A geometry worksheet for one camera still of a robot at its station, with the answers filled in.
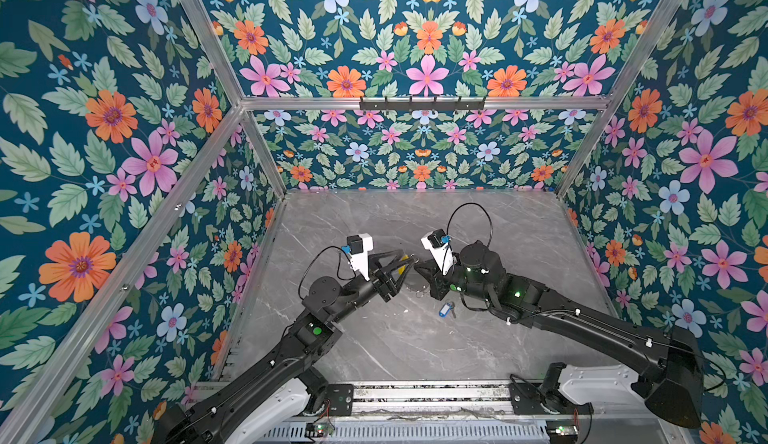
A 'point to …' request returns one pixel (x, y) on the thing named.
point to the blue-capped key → (445, 308)
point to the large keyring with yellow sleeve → (405, 258)
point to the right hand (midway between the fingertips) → (415, 264)
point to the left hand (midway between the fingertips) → (410, 255)
